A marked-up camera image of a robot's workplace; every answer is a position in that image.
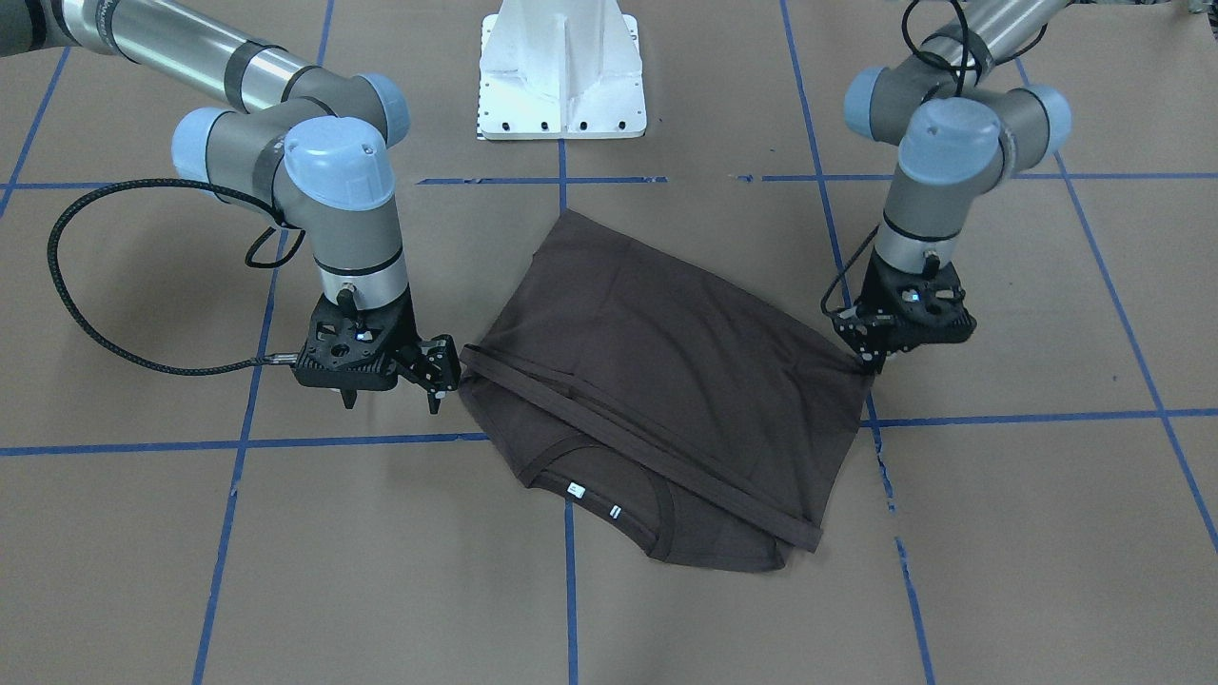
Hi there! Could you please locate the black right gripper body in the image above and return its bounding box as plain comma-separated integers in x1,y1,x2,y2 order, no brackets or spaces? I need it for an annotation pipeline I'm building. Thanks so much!
378,295,428,386

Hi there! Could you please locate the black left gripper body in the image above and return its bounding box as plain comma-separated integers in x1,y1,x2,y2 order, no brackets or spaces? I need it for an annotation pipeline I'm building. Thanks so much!
855,262,914,352

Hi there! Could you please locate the dark brown t-shirt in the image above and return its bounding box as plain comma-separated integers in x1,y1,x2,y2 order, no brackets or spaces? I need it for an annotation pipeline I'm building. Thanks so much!
460,211,872,573

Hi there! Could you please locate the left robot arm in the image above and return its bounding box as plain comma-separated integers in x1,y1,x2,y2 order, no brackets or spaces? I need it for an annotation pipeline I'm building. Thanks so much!
828,1,1073,374

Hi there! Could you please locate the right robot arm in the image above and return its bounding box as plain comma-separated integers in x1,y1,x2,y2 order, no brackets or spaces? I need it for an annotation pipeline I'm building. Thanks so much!
2,1,462,413

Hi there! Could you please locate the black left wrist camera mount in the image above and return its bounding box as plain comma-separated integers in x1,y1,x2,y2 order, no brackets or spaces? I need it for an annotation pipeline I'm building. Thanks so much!
878,262,977,351

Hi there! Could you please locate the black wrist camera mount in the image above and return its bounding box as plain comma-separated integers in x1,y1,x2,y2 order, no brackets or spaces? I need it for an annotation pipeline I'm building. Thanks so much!
878,262,977,351
292,295,400,410

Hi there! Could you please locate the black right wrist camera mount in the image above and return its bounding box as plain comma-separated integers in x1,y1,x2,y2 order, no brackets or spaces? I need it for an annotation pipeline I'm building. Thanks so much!
292,295,400,410

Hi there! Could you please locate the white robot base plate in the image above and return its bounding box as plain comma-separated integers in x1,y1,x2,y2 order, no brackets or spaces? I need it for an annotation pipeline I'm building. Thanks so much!
476,1,648,143

